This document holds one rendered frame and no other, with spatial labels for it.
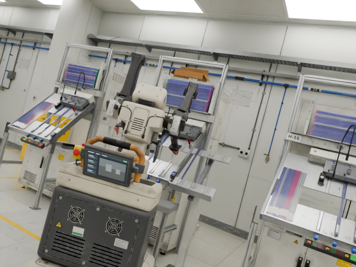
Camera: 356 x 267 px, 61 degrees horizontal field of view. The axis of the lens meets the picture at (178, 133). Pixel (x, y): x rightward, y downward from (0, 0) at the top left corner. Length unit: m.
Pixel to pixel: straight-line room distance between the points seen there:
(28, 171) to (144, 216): 2.69
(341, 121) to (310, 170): 0.47
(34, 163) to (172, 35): 2.86
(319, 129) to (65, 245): 2.05
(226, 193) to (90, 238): 2.95
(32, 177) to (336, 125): 3.29
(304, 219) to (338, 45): 2.75
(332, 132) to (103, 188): 1.86
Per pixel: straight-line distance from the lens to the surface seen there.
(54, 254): 1.82
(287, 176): 2.57
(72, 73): 4.03
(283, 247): 2.65
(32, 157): 4.07
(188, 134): 2.87
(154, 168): 2.68
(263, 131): 4.32
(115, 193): 1.62
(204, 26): 5.04
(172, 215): 2.89
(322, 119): 2.75
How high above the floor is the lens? 1.10
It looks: level
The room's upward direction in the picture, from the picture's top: 15 degrees clockwise
